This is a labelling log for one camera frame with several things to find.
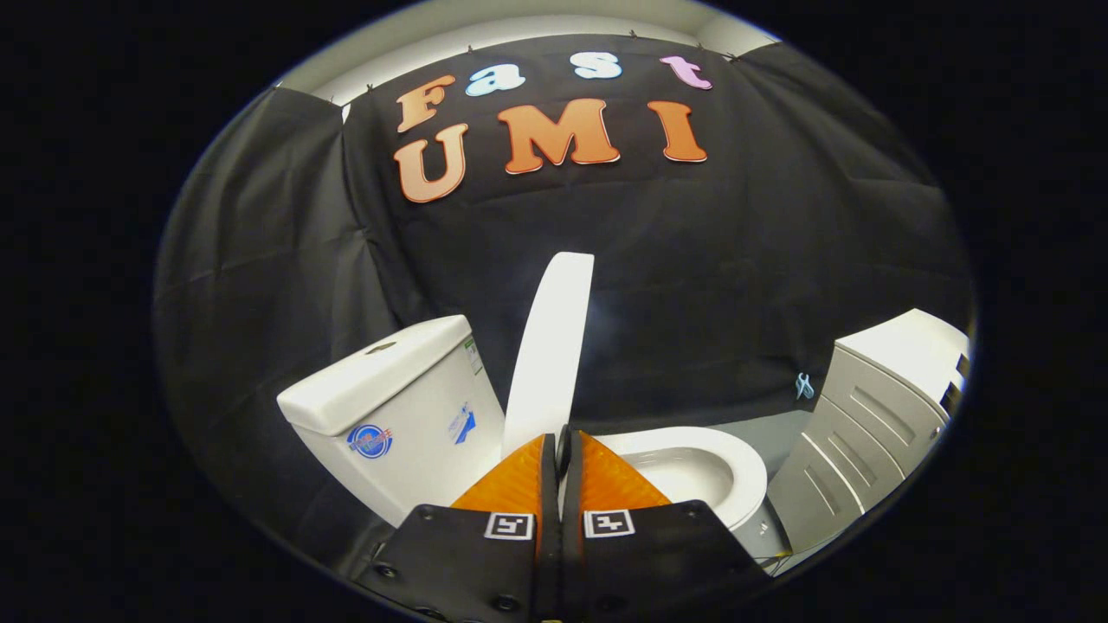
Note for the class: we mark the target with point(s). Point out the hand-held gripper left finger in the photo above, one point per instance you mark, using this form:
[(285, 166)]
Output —
[(549, 562)]

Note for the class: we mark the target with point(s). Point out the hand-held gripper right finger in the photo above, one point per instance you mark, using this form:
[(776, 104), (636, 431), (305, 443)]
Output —
[(571, 562)]

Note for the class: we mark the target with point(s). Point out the black round lid grip tab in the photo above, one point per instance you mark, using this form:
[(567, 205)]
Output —
[(563, 450)]

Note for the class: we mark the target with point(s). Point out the white toilet bowl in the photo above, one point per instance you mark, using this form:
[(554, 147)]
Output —
[(684, 476)]

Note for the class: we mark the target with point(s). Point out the white toilet seat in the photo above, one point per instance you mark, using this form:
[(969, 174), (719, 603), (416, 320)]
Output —
[(744, 467)]

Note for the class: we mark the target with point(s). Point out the white toilet tank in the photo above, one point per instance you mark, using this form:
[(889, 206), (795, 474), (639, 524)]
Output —
[(407, 407)]

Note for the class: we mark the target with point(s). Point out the light blue clip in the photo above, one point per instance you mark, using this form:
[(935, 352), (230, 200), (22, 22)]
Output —
[(804, 387)]

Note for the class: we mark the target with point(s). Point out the black backdrop cloth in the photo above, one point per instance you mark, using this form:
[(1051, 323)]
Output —
[(692, 285)]

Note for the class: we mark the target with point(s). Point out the white drawer cabinet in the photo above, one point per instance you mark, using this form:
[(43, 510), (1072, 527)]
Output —
[(866, 415)]

